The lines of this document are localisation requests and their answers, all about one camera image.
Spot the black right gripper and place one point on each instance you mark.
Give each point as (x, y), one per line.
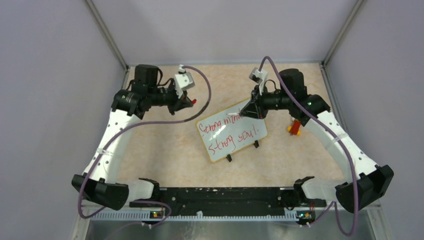
(255, 108)

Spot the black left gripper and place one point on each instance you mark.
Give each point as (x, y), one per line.
(178, 103)

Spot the yellow framed whiteboard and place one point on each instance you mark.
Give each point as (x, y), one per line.
(223, 134)

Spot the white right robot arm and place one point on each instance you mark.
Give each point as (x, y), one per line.
(365, 180)

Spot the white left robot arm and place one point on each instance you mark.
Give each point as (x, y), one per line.
(98, 182)

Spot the red green toy brick car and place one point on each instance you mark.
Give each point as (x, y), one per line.
(294, 128)

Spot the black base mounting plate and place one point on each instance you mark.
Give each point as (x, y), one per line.
(226, 211)

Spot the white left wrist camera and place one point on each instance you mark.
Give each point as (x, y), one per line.
(183, 81)

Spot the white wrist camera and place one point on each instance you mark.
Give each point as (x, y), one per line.
(183, 81)
(260, 77)

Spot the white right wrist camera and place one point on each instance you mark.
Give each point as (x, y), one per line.
(260, 77)

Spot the white toothed cable duct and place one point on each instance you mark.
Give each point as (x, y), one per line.
(147, 216)

